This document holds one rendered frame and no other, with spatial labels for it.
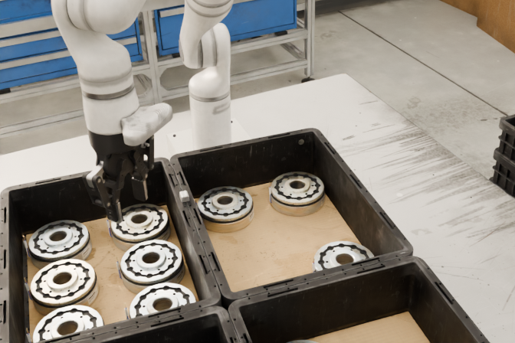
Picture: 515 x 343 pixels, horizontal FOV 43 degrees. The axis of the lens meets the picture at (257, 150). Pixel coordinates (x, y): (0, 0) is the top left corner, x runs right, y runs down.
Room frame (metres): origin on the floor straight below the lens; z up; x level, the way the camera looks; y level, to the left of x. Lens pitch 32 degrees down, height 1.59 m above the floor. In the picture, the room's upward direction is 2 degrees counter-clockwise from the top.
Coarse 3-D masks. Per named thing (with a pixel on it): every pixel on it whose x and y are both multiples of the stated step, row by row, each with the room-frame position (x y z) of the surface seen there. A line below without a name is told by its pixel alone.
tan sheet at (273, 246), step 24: (264, 192) 1.05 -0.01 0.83; (264, 216) 0.97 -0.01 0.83; (288, 216) 0.97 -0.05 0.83; (312, 216) 0.97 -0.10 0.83; (336, 216) 0.96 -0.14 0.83; (216, 240) 0.91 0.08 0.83; (240, 240) 0.90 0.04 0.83; (264, 240) 0.90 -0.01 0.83; (288, 240) 0.90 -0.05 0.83; (312, 240) 0.90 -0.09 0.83; (336, 240) 0.89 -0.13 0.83; (240, 264) 0.84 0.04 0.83; (264, 264) 0.84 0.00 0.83; (288, 264) 0.84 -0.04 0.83; (240, 288) 0.79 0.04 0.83
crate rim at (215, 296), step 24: (168, 168) 0.99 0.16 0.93; (0, 216) 0.87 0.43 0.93; (0, 240) 0.81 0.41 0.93; (192, 240) 0.79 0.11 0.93; (0, 264) 0.75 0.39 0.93; (0, 288) 0.70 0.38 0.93; (216, 288) 0.68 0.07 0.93; (0, 312) 0.65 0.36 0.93; (168, 312) 0.64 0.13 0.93; (0, 336) 0.61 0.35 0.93; (72, 336) 0.61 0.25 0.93
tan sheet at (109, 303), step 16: (96, 224) 0.97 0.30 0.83; (96, 240) 0.92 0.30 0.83; (112, 240) 0.92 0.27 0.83; (176, 240) 0.91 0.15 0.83; (96, 256) 0.88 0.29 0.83; (112, 256) 0.87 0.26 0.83; (32, 272) 0.84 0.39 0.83; (96, 272) 0.84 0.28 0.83; (112, 272) 0.84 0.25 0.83; (112, 288) 0.80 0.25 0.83; (192, 288) 0.79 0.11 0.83; (32, 304) 0.77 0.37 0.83; (96, 304) 0.76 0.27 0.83; (112, 304) 0.76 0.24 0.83; (128, 304) 0.76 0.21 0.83; (32, 320) 0.73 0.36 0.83; (112, 320) 0.73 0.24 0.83; (32, 336) 0.70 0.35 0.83
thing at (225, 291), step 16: (240, 144) 1.07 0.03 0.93; (256, 144) 1.07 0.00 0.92; (176, 160) 1.02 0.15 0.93; (336, 160) 1.00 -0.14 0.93; (176, 176) 0.97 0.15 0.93; (352, 176) 0.95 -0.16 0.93; (368, 192) 0.90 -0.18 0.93; (192, 208) 0.87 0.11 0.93; (384, 224) 0.82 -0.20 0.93; (208, 240) 0.79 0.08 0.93; (400, 240) 0.77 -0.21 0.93; (208, 256) 0.75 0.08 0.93; (384, 256) 0.74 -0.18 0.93; (400, 256) 0.74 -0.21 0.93; (320, 272) 0.71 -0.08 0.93; (336, 272) 0.71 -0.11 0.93; (224, 288) 0.68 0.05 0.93; (256, 288) 0.68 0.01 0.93; (272, 288) 0.68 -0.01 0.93; (224, 304) 0.67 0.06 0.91
